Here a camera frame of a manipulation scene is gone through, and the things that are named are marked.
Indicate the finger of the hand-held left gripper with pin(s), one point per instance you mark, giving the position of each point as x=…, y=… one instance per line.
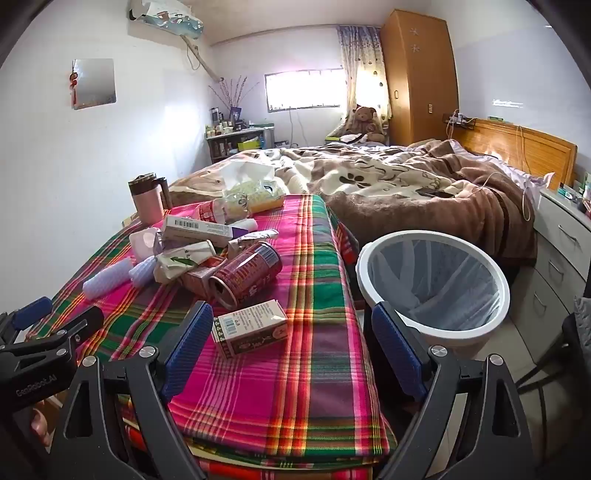
x=33, y=311
x=69, y=327

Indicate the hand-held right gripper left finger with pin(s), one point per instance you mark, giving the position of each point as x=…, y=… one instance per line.
x=189, y=341

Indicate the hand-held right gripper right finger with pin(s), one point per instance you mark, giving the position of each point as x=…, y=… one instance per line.
x=397, y=350

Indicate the large lavender foam net sleeve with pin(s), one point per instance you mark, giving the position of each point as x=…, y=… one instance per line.
x=108, y=278

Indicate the white round trash bin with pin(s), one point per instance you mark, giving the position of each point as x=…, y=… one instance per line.
x=364, y=277

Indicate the translucent grey bin liner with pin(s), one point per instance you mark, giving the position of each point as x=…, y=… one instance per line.
x=443, y=277

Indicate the person's left hand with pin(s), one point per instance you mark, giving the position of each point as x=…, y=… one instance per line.
x=39, y=422

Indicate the red white crumpled box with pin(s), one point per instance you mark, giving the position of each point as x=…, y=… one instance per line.
x=194, y=279

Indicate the small white red box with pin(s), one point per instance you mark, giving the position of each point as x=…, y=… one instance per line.
x=251, y=330

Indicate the leaf print crumpled wrapper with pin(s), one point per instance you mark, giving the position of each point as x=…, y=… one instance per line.
x=182, y=261

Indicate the small lavender foam net sleeve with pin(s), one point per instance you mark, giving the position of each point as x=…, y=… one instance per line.
x=143, y=272

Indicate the red drink can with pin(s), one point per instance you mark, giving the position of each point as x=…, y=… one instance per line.
x=244, y=274

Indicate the plaid tablecloth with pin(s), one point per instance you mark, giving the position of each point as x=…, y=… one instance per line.
x=304, y=360

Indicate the pink plastic container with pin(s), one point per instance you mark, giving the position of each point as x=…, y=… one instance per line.
x=142, y=244

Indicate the long white box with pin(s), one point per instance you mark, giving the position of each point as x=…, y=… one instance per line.
x=198, y=228

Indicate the white tube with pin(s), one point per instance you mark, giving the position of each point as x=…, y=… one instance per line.
x=244, y=226

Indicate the crumpled clear plastic bottle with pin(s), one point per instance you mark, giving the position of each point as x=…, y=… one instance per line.
x=221, y=210

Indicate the pink thermos mug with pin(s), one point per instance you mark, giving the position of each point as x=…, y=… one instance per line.
x=147, y=201

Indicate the brown floral blanket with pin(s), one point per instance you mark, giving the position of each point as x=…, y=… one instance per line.
x=369, y=194

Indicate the black smartphone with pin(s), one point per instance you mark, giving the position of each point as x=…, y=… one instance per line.
x=435, y=192

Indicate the yellow tissue pack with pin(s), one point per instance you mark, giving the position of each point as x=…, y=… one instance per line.
x=261, y=194

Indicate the black metal chair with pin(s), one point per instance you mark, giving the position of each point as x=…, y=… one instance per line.
x=577, y=332

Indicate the white nightstand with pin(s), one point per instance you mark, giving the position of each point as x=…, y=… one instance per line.
x=554, y=258

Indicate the cluttered storage shelf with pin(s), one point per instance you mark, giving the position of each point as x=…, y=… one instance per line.
x=231, y=138

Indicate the lilac pillow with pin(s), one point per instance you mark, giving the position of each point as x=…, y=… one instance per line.
x=508, y=168

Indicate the yellow cushion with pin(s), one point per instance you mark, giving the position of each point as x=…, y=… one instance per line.
x=341, y=136

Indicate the red hanging ornament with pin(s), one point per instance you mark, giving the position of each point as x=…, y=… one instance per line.
x=74, y=85

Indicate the brown teddy bear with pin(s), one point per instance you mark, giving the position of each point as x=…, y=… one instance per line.
x=364, y=122

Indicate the boxes on nightstand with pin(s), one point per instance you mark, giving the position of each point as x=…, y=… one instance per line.
x=577, y=191

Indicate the vase with dry branches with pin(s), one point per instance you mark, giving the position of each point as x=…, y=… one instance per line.
x=234, y=99

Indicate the wooden headboard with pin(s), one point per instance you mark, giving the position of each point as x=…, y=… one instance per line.
x=540, y=147

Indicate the wooden wardrobe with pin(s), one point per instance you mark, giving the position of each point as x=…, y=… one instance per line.
x=420, y=78

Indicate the window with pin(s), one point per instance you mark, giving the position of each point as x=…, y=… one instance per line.
x=304, y=90

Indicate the air conditioner pipe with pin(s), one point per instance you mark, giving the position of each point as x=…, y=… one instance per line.
x=201, y=57

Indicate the patterned curtain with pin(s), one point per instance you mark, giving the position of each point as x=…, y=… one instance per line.
x=364, y=60

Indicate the square wall mirror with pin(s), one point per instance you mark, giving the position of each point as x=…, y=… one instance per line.
x=94, y=83

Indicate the wall shelf with power strip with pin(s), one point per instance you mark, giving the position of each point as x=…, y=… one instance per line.
x=459, y=120

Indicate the wall air conditioner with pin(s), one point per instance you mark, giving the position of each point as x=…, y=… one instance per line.
x=171, y=22

